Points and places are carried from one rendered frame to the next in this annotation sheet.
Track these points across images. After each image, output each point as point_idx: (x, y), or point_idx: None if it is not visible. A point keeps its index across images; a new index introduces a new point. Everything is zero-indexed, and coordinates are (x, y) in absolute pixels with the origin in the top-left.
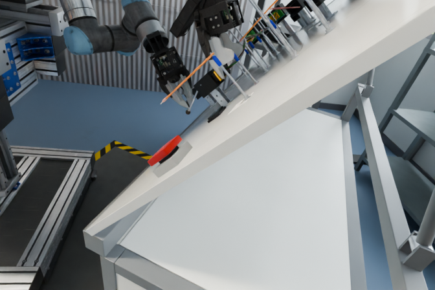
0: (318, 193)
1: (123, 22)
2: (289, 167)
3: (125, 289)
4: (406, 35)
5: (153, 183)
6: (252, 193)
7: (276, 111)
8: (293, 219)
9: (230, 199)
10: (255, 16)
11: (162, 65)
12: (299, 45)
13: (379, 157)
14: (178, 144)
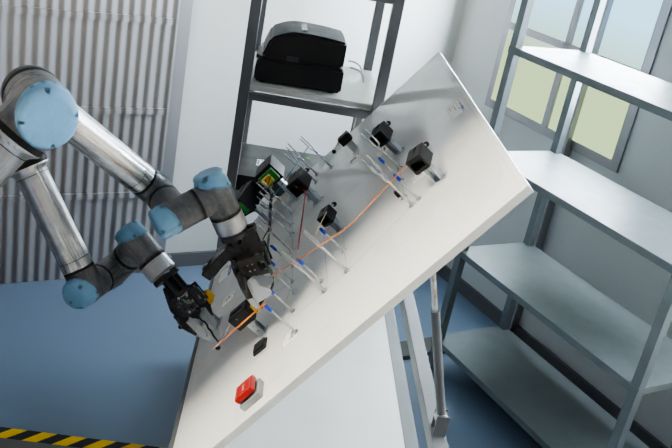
0: (368, 407)
1: (120, 257)
2: (328, 385)
3: None
4: (378, 314)
5: (244, 416)
6: (296, 425)
7: (332, 350)
8: (346, 440)
9: (273, 436)
10: (229, 164)
11: (187, 304)
12: (322, 265)
13: (418, 351)
14: (217, 384)
